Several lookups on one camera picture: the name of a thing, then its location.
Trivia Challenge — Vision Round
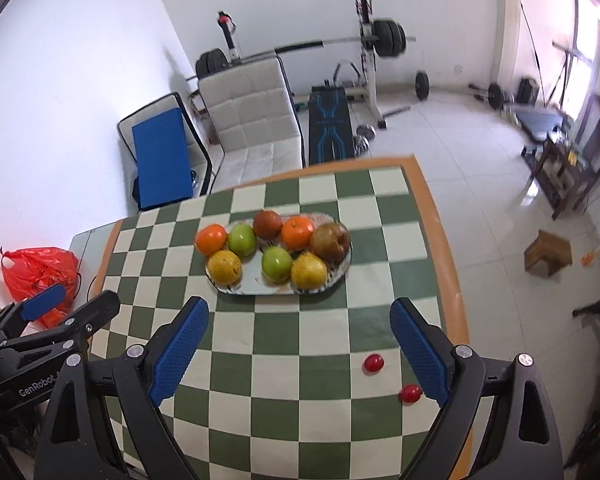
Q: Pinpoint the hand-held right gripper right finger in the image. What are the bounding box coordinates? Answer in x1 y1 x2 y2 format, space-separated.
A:
390 297 567 480

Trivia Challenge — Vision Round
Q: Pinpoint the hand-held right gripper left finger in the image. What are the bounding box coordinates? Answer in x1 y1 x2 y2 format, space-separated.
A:
39 296 211 480

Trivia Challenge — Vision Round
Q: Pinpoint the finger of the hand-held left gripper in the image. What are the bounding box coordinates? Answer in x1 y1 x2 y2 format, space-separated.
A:
0 289 122 362
0 282 67 347

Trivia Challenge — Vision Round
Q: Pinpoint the yellow orange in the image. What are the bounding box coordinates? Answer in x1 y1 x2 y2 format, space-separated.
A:
207 250 243 284

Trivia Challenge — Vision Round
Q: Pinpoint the oval floral plate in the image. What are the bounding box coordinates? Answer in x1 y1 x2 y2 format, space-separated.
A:
205 212 354 297

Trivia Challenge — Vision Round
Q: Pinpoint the green apple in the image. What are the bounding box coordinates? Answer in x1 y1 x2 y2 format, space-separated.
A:
228 223 257 256
261 246 294 283

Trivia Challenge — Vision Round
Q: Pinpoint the yellow pear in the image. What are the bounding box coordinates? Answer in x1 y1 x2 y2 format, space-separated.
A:
291 253 329 290

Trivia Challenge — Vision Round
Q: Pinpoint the brown pear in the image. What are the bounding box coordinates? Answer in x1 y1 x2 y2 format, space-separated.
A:
309 222 352 264

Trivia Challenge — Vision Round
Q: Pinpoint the dark red apple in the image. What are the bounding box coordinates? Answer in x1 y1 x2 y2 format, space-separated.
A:
253 210 284 240

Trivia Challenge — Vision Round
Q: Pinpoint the red plastic bag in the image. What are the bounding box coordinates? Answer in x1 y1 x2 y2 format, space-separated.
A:
0 246 81 331

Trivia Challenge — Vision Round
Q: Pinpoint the grey folding table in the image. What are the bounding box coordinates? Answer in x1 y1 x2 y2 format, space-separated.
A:
69 217 124 283

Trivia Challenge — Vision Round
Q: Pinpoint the green white checkered tablecloth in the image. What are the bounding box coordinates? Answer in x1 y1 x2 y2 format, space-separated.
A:
87 155 471 480

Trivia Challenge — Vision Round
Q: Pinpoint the small wooden stool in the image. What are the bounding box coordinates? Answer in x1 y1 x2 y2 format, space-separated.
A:
524 230 574 278

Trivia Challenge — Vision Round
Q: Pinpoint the black chair with blue cushion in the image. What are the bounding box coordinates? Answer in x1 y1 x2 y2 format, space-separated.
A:
117 92 214 214

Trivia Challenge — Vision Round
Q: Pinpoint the chrome dumbbell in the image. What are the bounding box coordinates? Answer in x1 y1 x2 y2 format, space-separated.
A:
352 125 379 154

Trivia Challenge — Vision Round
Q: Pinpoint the black plastic crate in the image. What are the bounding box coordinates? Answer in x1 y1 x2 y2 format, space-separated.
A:
522 145 552 182

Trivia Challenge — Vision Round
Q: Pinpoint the black workout bench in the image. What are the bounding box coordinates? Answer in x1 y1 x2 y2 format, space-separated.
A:
307 86 356 166

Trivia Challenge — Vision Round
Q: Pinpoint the white padded chair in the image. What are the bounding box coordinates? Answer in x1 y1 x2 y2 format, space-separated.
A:
198 56 307 194

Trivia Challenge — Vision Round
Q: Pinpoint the small barbell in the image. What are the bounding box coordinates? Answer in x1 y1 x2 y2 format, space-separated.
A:
412 71 512 112

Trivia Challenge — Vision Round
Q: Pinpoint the dark wooden chair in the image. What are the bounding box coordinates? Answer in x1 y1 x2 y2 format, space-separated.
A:
530 94 600 220

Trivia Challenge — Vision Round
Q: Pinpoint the white barbell rack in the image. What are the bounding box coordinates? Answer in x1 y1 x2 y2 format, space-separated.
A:
215 0 389 132

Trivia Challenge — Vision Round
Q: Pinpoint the black speaker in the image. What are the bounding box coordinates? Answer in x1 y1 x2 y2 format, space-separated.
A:
517 76 541 106

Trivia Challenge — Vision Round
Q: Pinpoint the barbell with black plates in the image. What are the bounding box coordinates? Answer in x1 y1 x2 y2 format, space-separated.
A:
185 19 417 82

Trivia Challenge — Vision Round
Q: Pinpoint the exercise machine frame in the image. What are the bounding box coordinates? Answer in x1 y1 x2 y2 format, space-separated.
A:
544 40 597 112

